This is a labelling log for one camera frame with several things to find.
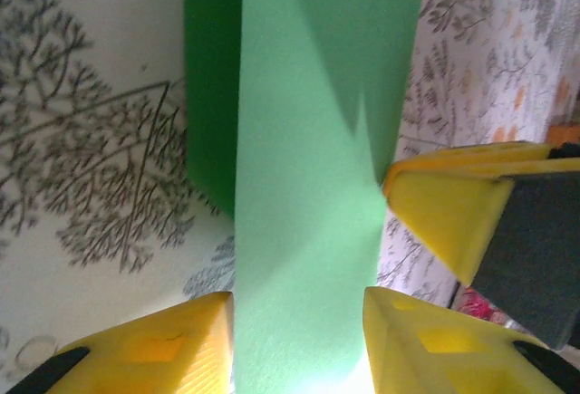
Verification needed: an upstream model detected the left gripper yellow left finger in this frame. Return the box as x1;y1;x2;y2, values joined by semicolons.
8;291;235;394

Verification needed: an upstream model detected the Fox's fruit candy bag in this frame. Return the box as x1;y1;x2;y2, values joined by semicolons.
450;285;517;330

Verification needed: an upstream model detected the orange wooden board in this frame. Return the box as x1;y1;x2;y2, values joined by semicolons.
546;121;580;145

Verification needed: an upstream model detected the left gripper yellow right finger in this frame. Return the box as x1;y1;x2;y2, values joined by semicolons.
363;286;580;394

